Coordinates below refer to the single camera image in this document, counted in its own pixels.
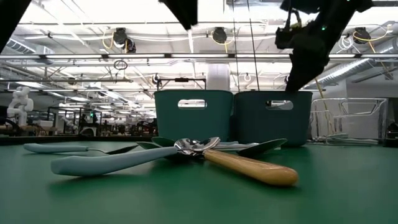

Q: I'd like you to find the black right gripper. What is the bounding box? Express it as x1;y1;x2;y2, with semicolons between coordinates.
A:
285;30;335;93

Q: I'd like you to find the light blue handle silverware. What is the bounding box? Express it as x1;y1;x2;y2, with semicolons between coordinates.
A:
23;142;140;156
50;136;221;177

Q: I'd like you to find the clear plastic bin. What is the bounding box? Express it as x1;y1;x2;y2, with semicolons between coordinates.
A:
309;98;389;146

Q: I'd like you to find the dark grey-blue plastic bin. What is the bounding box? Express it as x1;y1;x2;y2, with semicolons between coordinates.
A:
233;90;313;147

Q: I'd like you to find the white round column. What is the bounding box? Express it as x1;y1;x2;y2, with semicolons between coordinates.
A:
206;63;231;91

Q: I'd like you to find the teal plastic bin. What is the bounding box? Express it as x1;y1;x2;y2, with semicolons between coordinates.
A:
154;90;234;142

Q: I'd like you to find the grey overhead pipe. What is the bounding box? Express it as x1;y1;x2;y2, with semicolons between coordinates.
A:
0;78;134;84

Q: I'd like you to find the white humanoid robot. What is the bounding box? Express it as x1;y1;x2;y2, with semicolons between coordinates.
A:
6;86;34;128

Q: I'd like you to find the yellow hanging rope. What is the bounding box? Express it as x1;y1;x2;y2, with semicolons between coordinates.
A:
313;77;330;111

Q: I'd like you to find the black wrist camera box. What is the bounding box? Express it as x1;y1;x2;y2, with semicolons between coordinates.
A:
275;26;304;50

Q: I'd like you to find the long ceiling light rail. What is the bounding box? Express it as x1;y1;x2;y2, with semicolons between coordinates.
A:
0;53;398;60

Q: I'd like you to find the thin black hanging cable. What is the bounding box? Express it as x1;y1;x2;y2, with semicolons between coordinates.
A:
231;0;241;93
247;0;261;93

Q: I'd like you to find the silver ventilation duct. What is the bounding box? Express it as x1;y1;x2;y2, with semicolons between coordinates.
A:
303;39;398;90

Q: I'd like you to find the black metal stand frame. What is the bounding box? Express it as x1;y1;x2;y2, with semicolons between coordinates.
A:
156;77;207;92

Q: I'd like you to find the black coiled cable loop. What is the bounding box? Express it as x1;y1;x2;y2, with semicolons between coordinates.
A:
113;59;129;71

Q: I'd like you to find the black workstation frame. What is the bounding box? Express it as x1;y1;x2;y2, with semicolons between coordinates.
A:
46;106;103;137

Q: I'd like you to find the black aluminium table frame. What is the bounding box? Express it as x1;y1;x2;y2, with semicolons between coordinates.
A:
0;135;398;149

